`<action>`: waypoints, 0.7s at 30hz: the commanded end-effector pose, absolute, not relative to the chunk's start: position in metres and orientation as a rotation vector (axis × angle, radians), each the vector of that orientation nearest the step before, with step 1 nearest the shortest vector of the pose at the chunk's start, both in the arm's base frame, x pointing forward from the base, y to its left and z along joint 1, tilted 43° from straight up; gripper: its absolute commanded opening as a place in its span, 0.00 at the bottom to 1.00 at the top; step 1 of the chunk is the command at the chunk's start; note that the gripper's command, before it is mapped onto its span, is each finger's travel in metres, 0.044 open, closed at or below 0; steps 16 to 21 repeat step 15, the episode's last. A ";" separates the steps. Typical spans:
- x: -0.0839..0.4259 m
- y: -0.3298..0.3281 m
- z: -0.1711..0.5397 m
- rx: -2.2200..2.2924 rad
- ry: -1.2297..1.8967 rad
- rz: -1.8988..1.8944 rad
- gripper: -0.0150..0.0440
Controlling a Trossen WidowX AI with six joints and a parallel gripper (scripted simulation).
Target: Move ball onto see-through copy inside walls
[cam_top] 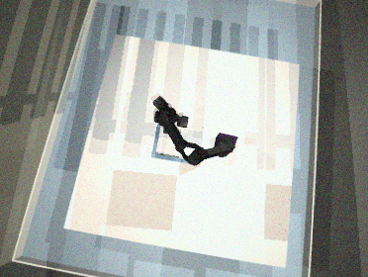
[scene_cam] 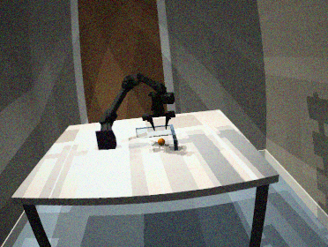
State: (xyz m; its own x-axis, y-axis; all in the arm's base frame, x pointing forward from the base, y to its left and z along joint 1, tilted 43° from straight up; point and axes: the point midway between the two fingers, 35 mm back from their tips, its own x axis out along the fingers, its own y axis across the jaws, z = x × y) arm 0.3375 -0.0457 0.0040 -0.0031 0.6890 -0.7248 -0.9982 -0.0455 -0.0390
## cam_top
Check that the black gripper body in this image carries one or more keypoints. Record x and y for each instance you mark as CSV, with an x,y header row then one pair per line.
x,y
183,121

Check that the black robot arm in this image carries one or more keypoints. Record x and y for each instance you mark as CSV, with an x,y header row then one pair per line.
x,y
165,118

